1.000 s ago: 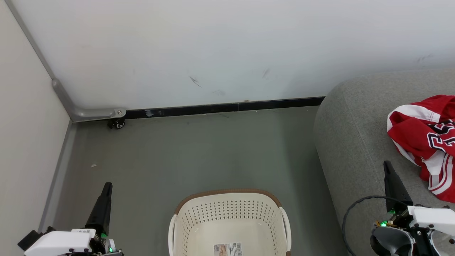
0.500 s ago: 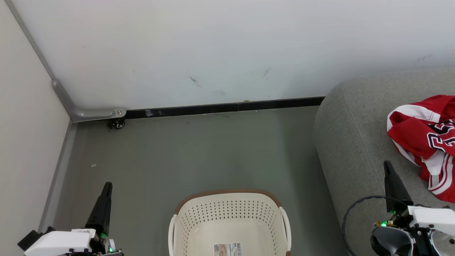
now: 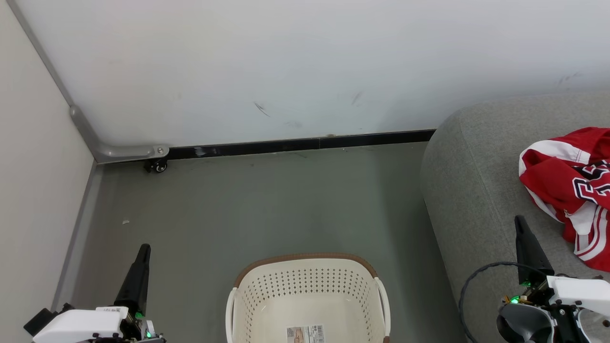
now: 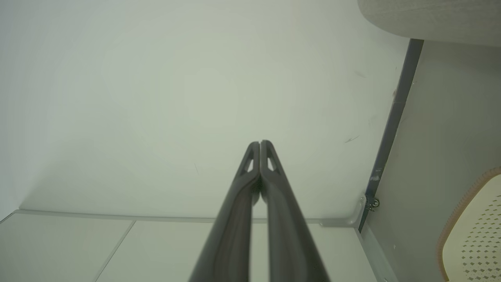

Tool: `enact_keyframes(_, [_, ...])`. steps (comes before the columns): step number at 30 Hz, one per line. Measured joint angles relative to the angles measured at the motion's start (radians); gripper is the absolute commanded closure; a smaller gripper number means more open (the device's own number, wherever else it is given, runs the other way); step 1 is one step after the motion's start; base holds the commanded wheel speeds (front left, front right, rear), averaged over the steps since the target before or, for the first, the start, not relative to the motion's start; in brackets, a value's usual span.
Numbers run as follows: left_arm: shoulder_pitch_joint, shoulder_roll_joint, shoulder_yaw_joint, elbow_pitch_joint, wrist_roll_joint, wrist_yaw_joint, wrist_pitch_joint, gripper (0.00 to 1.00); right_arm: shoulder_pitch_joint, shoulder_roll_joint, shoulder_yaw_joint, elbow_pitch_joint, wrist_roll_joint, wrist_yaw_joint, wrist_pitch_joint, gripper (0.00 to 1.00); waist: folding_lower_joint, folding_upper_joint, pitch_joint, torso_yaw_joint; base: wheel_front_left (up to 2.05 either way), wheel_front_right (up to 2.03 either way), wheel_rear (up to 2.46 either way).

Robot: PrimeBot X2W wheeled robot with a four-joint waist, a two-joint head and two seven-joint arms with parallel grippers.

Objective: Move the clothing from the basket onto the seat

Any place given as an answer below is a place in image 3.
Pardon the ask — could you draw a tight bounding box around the black baseboard strip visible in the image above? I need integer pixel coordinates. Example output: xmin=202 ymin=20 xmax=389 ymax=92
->
xmin=167 ymin=129 xmax=437 ymax=161

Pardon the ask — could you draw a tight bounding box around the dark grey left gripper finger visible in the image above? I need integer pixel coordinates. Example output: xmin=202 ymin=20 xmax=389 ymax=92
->
xmin=113 ymin=243 xmax=152 ymax=317

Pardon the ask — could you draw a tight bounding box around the grey fabric sofa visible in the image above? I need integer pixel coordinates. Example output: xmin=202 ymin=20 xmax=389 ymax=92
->
xmin=420 ymin=92 xmax=610 ymax=343

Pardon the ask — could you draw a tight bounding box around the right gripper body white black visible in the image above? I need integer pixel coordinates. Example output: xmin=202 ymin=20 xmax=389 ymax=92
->
xmin=504 ymin=275 xmax=610 ymax=319

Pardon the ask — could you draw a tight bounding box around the red jersey with lettering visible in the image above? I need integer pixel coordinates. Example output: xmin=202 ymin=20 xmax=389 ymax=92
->
xmin=520 ymin=160 xmax=610 ymax=273

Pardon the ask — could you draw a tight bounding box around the grey wall partition with caster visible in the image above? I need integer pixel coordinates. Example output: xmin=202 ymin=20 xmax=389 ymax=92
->
xmin=7 ymin=0 xmax=170 ymax=165

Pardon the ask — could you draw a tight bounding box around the cream perforated laundry basket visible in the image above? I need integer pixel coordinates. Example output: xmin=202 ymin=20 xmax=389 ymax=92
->
xmin=225 ymin=252 xmax=392 ymax=343

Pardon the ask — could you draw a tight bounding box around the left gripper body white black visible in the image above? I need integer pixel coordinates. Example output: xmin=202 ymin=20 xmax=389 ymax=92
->
xmin=32 ymin=306 xmax=165 ymax=343

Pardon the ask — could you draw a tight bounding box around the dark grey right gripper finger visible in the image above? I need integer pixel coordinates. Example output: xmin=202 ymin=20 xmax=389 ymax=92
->
xmin=514 ymin=215 xmax=555 ymax=287

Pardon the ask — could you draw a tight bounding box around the thin black looped cable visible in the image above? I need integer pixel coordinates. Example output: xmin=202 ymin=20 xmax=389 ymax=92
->
xmin=458 ymin=261 xmax=549 ymax=343

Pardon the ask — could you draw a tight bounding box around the paper barcode label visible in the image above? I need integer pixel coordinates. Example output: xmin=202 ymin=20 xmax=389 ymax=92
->
xmin=286 ymin=324 xmax=326 ymax=343

